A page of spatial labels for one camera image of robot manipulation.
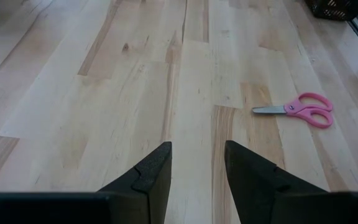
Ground black mesh tray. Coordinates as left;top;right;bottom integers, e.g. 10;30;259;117
304;0;358;22

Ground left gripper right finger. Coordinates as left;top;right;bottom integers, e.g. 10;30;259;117
224;140;328;224

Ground pink-handled scissors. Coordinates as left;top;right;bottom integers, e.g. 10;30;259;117
252;91;334;129

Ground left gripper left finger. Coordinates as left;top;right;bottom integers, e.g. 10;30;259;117
97;142;173;224

